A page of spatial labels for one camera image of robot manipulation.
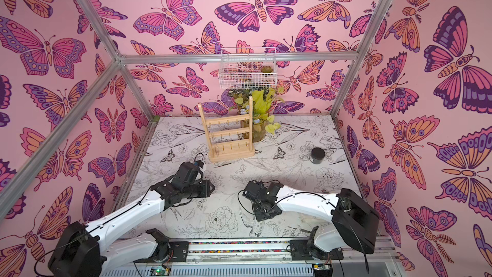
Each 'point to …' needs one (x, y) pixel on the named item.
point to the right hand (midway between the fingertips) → (261, 213)
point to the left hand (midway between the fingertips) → (214, 186)
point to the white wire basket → (248, 74)
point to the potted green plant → (262, 99)
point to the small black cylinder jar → (317, 155)
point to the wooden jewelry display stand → (229, 137)
